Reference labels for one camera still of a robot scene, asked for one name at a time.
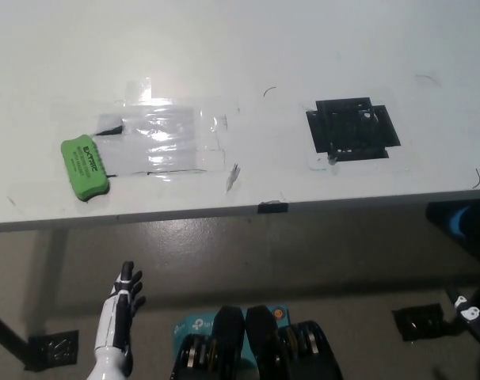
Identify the white and black left hand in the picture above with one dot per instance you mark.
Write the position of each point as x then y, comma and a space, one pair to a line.
113, 324

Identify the black and white right hand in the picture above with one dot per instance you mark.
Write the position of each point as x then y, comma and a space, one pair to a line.
469, 314

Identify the green whiteboard eraser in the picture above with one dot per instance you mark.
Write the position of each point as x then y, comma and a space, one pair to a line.
85, 168

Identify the black floor tape patch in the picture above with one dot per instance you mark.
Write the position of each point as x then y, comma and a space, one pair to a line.
414, 322
54, 352

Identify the teal router box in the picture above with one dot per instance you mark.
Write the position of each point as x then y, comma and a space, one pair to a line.
194, 324

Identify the black and blue object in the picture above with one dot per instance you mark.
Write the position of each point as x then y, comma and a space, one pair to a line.
458, 221

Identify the clear tape patch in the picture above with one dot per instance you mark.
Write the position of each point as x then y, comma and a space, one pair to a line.
164, 134

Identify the small black tape strip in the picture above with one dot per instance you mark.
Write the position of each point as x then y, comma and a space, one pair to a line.
273, 207

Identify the black square tape patch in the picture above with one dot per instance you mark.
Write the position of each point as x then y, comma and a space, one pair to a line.
351, 130

